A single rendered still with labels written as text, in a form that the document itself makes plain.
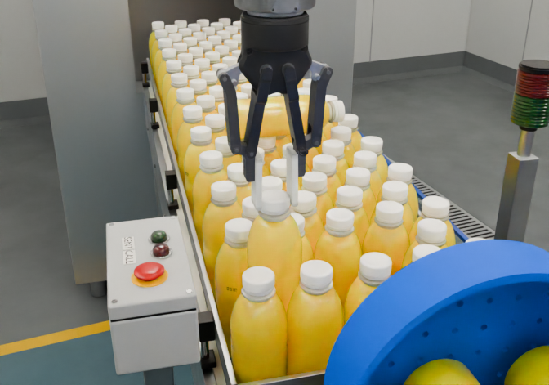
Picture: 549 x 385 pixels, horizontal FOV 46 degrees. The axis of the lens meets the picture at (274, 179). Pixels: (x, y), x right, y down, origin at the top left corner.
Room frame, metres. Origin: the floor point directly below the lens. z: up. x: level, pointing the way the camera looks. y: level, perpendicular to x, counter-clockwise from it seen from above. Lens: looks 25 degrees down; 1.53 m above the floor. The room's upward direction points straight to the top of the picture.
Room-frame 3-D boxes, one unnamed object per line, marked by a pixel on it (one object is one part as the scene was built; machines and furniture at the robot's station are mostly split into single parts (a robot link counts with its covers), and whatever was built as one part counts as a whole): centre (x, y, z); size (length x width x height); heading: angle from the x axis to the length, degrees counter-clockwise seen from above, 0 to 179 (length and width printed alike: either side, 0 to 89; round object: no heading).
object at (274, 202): (0.72, 0.00, 1.17); 0.04 x 0.04 x 0.02
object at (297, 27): (0.72, 0.00, 1.36); 0.08 x 0.07 x 0.09; 104
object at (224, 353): (1.38, 0.24, 0.96); 1.60 x 0.01 x 0.03; 14
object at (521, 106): (1.03, -0.43, 1.18); 0.06 x 0.06 x 0.05
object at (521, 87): (1.03, -0.43, 1.23); 0.06 x 0.06 x 0.04
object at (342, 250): (0.81, -0.09, 0.99); 0.07 x 0.07 x 0.19
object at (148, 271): (0.66, 0.15, 1.11); 0.04 x 0.04 x 0.01
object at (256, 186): (0.72, 0.02, 1.20); 0.03 x 0.01 x 0.07; 14
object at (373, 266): (0.69, -0.13, 1.09); 0.04 x 0.04 x 0.02
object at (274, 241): (0.72, 0.00, 1.07); 0.07 x 0.07 x 0.19
